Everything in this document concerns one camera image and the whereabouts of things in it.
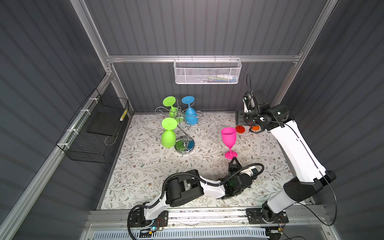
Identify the green wine glass back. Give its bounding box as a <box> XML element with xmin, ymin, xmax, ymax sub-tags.
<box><xmin>163</xmin><ymin>96</ymin><xmax>184</xmax><ymax>124</ymax></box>

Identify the chrome wine glass rack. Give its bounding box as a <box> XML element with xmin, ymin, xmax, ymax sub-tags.
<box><xmin>155</xmin><ymin>100</ymin><xmax>204</xmax><ymax>155</ymax></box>

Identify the white wire wall basket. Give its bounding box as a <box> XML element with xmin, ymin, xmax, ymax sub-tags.
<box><xmin>173</xmin><ymin>57</ymin><xmax>242</xmax><ymax>85</ymax></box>

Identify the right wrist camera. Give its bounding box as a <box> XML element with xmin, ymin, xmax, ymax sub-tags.
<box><xmin>243</xmin><ymin>91</ymin><xmax>256</xmax><ymax>113</ymax></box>

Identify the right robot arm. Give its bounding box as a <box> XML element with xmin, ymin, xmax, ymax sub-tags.
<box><xmin>236</xmin><ymin>90</ymin><xmax>336</xmax><ymax>223</ymax></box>

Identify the white perforated cable tray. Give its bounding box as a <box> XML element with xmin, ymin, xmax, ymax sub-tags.
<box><xmin>91</xmin><ymin>227</ymin><xmax>271</xmax><ymax>240</ymax></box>

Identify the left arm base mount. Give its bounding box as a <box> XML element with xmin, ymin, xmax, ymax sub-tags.
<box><xmin>127</xmin><ymin>208</ymin><xmax>169</xmax><ymax>228</ymax></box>

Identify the blue wine glass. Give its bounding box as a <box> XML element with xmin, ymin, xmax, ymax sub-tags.
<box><xmin>182</xmin><ymin>96</ymin><xmax>199</xmax><ymax>126</ymax></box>

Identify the black wire wall basket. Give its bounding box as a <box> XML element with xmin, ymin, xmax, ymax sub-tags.
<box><xmin>57</xmin><ymin>90</ymin><xmax>130</xmax><ymax>164</ymax></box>

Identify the yellow-green wine glass front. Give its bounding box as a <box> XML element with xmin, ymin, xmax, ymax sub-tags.
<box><xmin>162</xmin><ymin>118</ymin><xmax>178</xmax><ymax>148</ymax></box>

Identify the red wine glass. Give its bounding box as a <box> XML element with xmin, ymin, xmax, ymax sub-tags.
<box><xmin>235</xmin><ymin>126</ymin><xmax>246</xmax><ymax>134</ymax></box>

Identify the yellow marker in basket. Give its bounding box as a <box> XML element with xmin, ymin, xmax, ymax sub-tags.
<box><xmin>120</xmin><ymin>109</ymin><xmax>128</xmax><ymax>122</ymax></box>

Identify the pink wine glass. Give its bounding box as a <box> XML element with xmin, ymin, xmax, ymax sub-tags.
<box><xmin>221</xmin><ymin>127</ymin><xmax>238</xmax><ymax>160</ymax></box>

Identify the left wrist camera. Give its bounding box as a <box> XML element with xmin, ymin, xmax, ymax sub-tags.
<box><xmin>241</xmin><ymin>167</ymin><xmax>263</xmax><ymax>180</ymax></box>

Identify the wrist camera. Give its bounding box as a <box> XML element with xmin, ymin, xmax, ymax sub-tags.
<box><xmin>243</xmin><ymin>91</ymin><xmax>256</xmax><ymax>113</ymax></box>
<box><xmin>241</xmin><ymin>167</ymin><xmax>263</xmax><ymax>180</ymax></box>

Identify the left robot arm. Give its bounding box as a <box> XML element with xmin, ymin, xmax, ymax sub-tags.
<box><xmin>127</xmin><ymin>157</ymin><xmax>265</xmax><ymax>240</ymax></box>

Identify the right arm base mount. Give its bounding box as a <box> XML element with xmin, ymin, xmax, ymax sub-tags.
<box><xmin>246</xmin><ymin>208</ymin><xmax>289</xmax><ymax>224</ymax></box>

